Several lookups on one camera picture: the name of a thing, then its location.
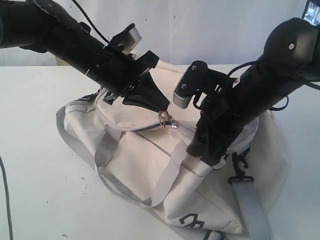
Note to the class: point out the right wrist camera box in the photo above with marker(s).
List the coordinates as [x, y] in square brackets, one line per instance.
[200, 79]

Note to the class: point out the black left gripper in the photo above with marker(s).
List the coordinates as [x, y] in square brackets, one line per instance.
[121, 74]

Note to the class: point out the left robot arm black grey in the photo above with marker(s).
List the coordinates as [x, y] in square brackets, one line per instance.
[44, 26]

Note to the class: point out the white canvas duffel bag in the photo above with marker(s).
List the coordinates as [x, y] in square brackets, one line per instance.
[141, 156]

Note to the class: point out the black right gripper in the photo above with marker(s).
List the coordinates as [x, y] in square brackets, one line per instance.
[222, 120]

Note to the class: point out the right robot arm black grey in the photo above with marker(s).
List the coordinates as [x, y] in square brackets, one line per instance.
[290, 59]

